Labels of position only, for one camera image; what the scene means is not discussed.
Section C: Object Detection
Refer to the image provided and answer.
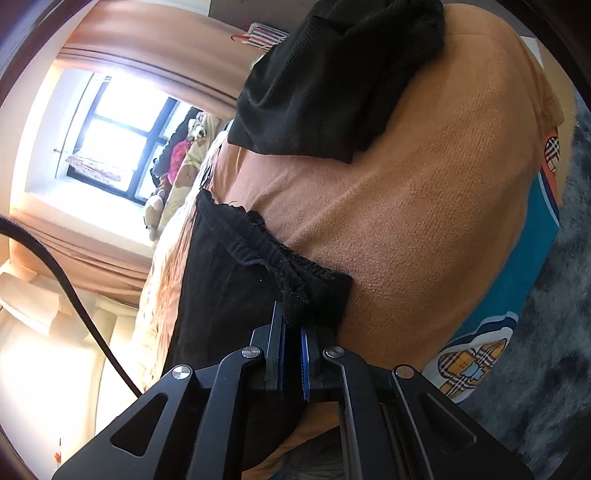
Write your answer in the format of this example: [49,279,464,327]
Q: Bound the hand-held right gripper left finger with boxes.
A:
[51,300,289,480]

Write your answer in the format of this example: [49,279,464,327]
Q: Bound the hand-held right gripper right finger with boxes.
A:
[299,325,536,480]

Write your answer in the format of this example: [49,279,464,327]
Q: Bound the black pants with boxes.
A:
[161,189,354,467]

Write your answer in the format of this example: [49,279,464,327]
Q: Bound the beige plush toy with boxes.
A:
[143,189,167,241]

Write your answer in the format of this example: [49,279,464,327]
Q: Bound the orange fleece blanket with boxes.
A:
[139,2,566,478]

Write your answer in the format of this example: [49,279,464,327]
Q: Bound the pink cloth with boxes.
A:
[167,141,190,183]

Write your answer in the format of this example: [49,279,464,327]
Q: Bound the beige curtain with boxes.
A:
[9,208,153,305]
[55,9,259,116]

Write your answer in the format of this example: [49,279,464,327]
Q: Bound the teal printed bed sheet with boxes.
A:
[272,124,561,480]

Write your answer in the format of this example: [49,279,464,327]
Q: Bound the cream padded headboard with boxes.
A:
[0,258,153,462]

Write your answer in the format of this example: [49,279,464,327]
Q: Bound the grey shaggy rug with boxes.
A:
[457,88,591,467]

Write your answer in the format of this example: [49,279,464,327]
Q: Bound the pile of dark clothes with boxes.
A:
[151,106,195,178]

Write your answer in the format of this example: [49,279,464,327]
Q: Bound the black knit garment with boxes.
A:
[228,0,446,163]

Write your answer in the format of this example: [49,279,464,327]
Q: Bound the black framed window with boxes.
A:
[67,71,195,206]

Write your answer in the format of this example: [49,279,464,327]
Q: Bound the striped paper bag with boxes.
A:
[233,22,289,49]

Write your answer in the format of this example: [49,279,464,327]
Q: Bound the thick black cable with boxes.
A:
[0,215,144,398]

